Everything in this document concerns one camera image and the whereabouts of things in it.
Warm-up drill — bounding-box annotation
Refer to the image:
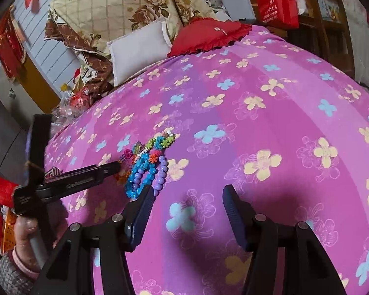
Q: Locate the left forearm grey sleeve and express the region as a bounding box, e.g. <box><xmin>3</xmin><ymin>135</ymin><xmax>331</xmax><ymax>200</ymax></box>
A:
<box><xmin>0</xmin><ymin>246</ymin><xmax>39</xmax><ymax>295</ymax></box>

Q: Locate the wooden shelf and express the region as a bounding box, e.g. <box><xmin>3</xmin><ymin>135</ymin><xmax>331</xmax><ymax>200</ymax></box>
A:
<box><xmin>250</xmin><ymin>0</ymin><xmax>355</xmax><ymax>78</ymax></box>

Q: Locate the clear plastic bag pile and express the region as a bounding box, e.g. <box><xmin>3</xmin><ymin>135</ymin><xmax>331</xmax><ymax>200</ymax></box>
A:
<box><xmin>52</xmin><ymin>87</ymin><xmax>92</xmax><ymax>133</ymax></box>

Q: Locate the floral beige quilt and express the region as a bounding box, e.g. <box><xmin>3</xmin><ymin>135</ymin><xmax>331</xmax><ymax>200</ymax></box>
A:
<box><xmin>45</xmin><ymin>0</ymin><xmax>215</xmax><ymax>101</ymax></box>

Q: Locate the pink floral bed sheet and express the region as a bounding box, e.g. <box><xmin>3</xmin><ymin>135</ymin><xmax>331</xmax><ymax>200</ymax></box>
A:
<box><xmin>46</xmin><ymin>27</ymin><xmax>369</xmax><ymax>294</ymax></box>

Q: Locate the blue bead bracelet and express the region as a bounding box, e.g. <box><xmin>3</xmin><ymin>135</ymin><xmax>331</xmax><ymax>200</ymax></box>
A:
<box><xmin>124</xmin><ymin>151</ymin><xmax>158</xmax><ymax>200</ymax></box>

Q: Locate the red hanging wall decoration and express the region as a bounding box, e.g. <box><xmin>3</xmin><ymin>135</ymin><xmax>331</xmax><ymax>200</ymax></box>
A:
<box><xmin>0</xmin><ymin>5</ymin><xmax>26</xmax><ymax>82</ymax></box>

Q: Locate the red shopping bag by shelf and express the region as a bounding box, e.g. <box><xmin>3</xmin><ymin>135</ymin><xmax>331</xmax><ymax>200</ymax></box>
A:
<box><xmin>256</xmin><ymin>0</ymin><xmax>299</xmax><ymax>29</ymax></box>

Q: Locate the red frilled cushion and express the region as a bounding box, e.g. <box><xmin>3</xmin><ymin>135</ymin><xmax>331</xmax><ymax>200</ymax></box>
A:
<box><xmin>167</xmin><ymin>17</ymin><xmax>252</xmax><ymax>57</ymax></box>

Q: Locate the colourful flower bead bracelet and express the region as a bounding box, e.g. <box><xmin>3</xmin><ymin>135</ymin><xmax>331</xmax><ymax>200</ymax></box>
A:
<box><xmin>113</xmin><ymin>130</ymin><xmax>177</xmax><ymax>187</ymax></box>

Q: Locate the striped jewelry box tray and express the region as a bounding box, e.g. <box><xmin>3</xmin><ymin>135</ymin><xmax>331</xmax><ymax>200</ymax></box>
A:
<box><xmin>45</xmin><ymin>166</ymin><xmax>62</xmax><ymax>179</ymax></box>

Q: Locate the white pillow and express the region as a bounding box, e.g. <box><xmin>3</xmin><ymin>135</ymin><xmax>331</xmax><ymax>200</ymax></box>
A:
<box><xmin>107</xmin><ymin>18</ymin><xmax>172</xmax><ymax>87</ymax></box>

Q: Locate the left hand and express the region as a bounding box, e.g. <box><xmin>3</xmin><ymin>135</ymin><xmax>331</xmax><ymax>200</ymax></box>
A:
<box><xmin>13</xmin><ymin>202</ymin><xmax>69</xmax><ymax>273</ymax></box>

